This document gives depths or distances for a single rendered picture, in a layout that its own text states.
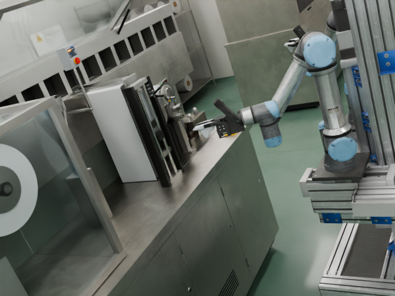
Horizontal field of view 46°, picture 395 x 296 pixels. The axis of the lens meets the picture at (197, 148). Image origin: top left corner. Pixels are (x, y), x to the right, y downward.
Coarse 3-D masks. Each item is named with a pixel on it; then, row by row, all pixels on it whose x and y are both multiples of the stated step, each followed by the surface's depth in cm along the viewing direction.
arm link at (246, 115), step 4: (244, 108) 196; (248, 108) 194; (240, 112) 195; (244, 112) 194; (248, 112) 193; (244, 116) 193; (248, 116) 193; (244, 120) 193; (248, 120) 193; (252, 120) 193; (244, 124) 195; (248, 124) 195; (252, 124) 195
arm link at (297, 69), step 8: (296, 48) 197; (296, 56) 195; (296, 64) 196; (304, 64) 195; (288, 72) 199; (296, 72) 197; (304, 72) 198; (288, 80) 199; (296, 80) 199; (280, 88) 202; (288, 88) 200; (296, 88) 201; (280, 96) 202; (288, 96) 202; (280, 104) 203; (288, 104) 205; (280, 112) 205
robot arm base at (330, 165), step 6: (324, 150) 214; (324, 156) 216; (354, 156) 212; (324, 162) 216; (330, 162) 212; (336, 162) 210; (342, 162) 209; (348, 162) 210; (354, 162) 210; (324, 168) 218; (330, 168) 212; (336, 168) 210; (342, 168) 209; (348, 168) 209
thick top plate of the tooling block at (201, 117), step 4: (200, 112) 288; (204, 112) 289; (184, 116) 292; (192, 116) 286; (196, 116) 284; (200, 116) 285; (204, 116) 288; (184, 120) 284; (192, 120) 279; (196, 120) 280; (200, 120) 284; (204, 120) 288; (188, 124) 279; (192, 124) 277; (196, 124) 280; (188, 128) 280; (192, 128) 279
